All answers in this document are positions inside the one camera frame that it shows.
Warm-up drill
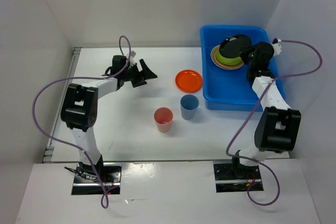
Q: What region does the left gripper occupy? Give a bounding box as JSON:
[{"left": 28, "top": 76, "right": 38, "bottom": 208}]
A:
[{"left": 121, "top": 59, "right": 156, "bottom": 87}]

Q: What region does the black round plate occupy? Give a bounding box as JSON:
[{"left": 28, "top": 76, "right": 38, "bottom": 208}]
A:
[{"left": 219, "top": 34, "right": 251, "bottom": 59}]

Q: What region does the green round plate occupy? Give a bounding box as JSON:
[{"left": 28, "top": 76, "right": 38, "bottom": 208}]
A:
[{"left": 215, "top": 48, "right": 242, "bottom": 66}]

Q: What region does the green-rimmed bamboo woven plate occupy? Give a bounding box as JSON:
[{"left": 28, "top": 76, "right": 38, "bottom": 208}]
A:
[{"left": 211, "top": 45, "right": 244, "bottom": 70}]

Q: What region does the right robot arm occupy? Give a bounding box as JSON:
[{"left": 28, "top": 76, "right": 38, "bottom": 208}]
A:
[{"left": 230, "top": 42, "right": 301, "bottom": 179}]

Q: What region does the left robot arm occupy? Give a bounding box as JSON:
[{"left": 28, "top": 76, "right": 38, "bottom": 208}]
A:
[{"left": 60, "top": 55, "right": 157, "bottom": 182}]

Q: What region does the blue plastic bin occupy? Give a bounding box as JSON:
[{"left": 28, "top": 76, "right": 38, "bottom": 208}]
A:
[{"left": 200, "top": 25, "right": 278, "bottom": 111}]

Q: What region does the pink plastic cup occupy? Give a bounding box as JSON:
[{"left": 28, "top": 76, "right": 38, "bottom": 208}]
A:
[{"left": 154, "top": 107, "right": 173, "bottom": 133}]

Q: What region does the orange round plate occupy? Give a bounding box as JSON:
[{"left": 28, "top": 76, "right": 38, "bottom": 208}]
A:
[{"left": 175, "top": 69, "right": 203, "bottom": 93}]

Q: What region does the blue plastic cup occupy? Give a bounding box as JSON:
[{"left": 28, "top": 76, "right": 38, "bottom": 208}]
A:
[{"left": 180, "top": 94, "right": 199, "bottom": 120}]

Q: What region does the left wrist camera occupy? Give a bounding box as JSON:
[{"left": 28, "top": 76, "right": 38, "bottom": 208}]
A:
[{"left": 127, "top": 50, "right": 137, "bottom": 66}]

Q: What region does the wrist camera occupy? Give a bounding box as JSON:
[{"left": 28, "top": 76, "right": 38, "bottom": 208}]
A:
[
  {"left": 127, "top": 50, "right": 137, "bottom": 66},
  {"left": 271, "top": 38, "right": 282, "bottom": 56}
]

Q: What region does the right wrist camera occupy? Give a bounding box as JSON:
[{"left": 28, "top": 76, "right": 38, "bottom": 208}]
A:
[{"left": 271, "top": 38, "right": 282, "bottom": 56}]

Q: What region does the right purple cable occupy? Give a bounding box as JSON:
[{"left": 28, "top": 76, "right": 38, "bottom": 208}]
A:
[{"left": 225, "top": 39, "right": 323, "bottom": 206}]

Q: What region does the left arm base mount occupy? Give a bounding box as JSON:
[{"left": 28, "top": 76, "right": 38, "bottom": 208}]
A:
[{"left": 67, "top": 163, "right": 122, "bottom": 196}]

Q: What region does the aluminium table edge rail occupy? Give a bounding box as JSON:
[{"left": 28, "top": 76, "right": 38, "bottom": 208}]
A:
[{"left": 42, "top": 47, "right": 82, "bottom": 164}]

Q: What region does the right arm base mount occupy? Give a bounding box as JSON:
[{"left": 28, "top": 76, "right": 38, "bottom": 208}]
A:
[{"left": 213, "top": 160, "right": 264, "bottom": 193}]

